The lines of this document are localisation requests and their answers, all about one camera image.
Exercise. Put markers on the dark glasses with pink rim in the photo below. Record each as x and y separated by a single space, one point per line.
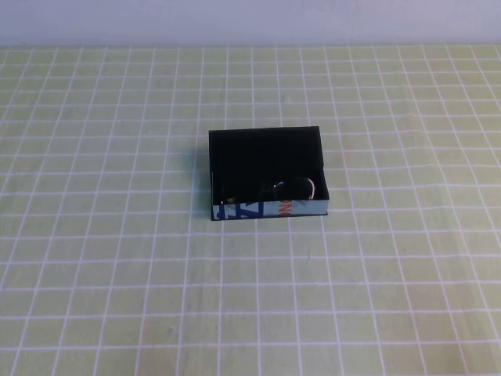
299 187

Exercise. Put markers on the black open glasses case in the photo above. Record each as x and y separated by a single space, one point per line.
254 156

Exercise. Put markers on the green checkered tablecloth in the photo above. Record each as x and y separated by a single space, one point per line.
117 274

